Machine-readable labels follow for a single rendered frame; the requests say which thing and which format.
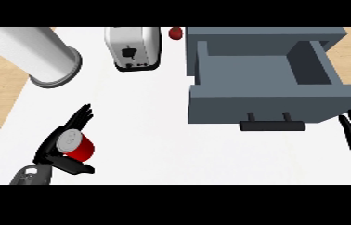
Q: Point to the grey open drawer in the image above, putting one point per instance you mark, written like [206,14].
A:
[268,89]

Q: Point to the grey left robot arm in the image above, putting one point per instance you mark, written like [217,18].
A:
[29,175]

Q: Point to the small red object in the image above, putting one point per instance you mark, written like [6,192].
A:
[175,33]

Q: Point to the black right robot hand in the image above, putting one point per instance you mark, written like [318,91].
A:
[345,128]

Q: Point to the white cylindrical appliance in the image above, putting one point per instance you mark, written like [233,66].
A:
[38,56]

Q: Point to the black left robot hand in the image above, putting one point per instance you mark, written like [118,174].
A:
[48,144]

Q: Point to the red can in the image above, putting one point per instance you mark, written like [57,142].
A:
[77,145]

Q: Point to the grey cabinet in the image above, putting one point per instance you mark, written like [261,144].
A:
[264,38]

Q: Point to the silver toaster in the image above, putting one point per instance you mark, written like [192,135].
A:
[133,47]

